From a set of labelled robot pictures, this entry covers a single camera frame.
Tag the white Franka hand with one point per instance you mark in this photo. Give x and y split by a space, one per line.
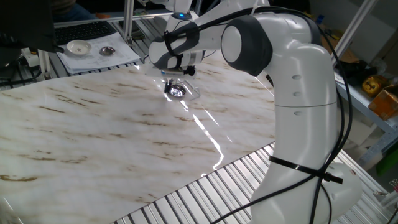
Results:
154 72

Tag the small round steel plate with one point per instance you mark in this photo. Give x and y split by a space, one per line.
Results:
178 91

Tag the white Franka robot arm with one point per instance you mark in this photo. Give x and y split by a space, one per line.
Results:
304 124

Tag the clear acrylic stand with mesh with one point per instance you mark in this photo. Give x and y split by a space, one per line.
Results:
195 93

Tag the stack of white paper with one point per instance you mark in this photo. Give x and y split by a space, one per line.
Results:
124 56

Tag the small steel dish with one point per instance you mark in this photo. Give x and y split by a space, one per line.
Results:
107 51

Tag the marble pattern table sheet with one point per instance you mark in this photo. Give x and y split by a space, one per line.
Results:
93 140

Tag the white ceramic dish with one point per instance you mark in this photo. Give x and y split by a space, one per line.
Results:
79 47

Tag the black keyboard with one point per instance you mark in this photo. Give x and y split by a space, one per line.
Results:
84 31

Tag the person in dark clothes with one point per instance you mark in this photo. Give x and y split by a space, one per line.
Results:
71 14

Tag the black monitor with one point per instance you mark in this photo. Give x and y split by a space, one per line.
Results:
25 25

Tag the grey metal shelf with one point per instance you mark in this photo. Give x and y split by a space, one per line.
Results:
360 99

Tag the yellow round object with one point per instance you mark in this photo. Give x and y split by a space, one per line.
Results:
373 85

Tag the orange box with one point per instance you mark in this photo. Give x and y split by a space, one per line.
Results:
385 104

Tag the green crate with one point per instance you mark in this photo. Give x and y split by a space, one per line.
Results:
388 163

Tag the tall aluminium post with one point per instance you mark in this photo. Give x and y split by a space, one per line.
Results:
128 18

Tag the short aluminium post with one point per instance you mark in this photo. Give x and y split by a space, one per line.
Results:
45 65

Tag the slanted aluminium frame post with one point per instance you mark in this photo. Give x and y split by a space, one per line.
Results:
357 23

